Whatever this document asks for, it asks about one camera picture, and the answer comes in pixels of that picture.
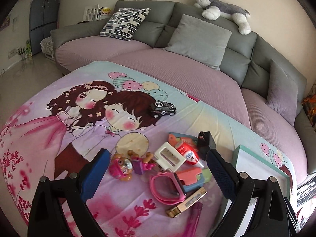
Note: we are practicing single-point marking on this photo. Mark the purple brown figure toy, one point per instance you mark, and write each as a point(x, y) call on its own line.
point(139, 166)

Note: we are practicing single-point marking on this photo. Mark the grey leather sofa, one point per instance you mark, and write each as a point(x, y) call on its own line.
point(153, 17)

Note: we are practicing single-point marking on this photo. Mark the black toy car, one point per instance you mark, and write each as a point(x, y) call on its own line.
point(161, 108)

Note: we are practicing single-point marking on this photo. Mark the teal white box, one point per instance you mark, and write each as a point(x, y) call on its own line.
point(259, 167)

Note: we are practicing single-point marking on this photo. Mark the printed cartoon blanket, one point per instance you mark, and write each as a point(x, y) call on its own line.
point(74, 133)

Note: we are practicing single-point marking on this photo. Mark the black remote control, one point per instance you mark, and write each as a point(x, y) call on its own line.
point(82, 22)

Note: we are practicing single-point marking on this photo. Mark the green eraser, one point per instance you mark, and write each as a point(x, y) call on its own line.
point(207, 175)

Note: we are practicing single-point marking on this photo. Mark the purple plastic strip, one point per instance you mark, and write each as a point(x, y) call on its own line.
point(192, 218)

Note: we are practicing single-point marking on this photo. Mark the grey white plush dog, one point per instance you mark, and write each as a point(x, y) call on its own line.
point(222, 7)

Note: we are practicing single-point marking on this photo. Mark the coral blue box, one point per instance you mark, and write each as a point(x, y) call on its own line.
point(190, 177)

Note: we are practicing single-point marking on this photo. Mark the purple grey cushion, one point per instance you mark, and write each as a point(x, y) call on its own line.
point(284, 91)

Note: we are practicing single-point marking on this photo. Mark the blue grey refrigerator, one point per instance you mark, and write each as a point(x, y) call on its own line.
point(43, 22)

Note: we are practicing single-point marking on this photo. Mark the black white patterned cushion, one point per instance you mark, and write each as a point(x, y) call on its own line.
point(123, 23)

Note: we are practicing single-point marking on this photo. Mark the black charger plug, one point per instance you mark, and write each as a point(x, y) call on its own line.
point(208, 140)

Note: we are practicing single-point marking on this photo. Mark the orange plastic case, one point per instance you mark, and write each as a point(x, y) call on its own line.
point(173, 137)

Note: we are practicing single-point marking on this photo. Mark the black white patterned fabric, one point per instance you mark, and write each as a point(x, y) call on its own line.
point(306, 192)

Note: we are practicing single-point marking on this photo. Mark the light grey cushion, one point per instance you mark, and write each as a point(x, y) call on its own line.
point(197, 42)

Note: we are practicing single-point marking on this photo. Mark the orange bag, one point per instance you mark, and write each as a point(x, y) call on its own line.
point(309, 108)

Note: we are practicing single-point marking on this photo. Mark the yellow book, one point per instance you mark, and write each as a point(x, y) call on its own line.
point(106, 12)

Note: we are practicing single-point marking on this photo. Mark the gold lighter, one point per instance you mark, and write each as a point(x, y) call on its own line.
point(187, 200)

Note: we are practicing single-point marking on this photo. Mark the red white tube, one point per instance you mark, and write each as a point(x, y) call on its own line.
point(186, 151)

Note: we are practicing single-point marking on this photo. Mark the white plastic clip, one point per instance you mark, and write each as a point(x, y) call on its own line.
point(160, 150)

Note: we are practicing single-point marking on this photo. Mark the pink puppy toy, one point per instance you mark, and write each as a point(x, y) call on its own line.
point(118, 167)

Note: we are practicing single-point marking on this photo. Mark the purple sofa cover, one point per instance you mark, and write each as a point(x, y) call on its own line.
point(271, 133)
point(172, 79)

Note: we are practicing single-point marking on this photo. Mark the white rack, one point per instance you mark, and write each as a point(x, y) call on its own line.
point(90, 13)

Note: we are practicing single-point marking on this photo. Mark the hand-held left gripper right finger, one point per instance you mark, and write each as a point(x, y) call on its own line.
point(219, 174)

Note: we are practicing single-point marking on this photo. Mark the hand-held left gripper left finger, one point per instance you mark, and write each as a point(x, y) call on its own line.
point(95, 175)

